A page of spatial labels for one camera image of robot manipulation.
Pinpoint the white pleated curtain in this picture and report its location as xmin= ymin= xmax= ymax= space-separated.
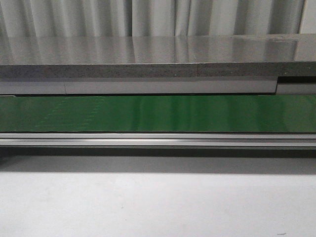
xmin=0 ymin=0 xmax=316 ymax=37

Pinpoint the grey rear conveyor rail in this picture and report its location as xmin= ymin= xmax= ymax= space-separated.
xmin=0 ymin=76 xmax=316 ymax=95

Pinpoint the aluminium front conveyor rail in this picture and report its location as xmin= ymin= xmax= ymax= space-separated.
xmin=0 ymin=133 xmax=316 ymax=149

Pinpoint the grey speckled rear worktop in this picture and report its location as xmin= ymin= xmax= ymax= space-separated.
xmin=0 ymin=34 xmax=316 ymax=79

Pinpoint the green conveyor belt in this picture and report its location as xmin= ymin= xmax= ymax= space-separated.
xmin=0 ymin=95 xmax=316 ymax=133

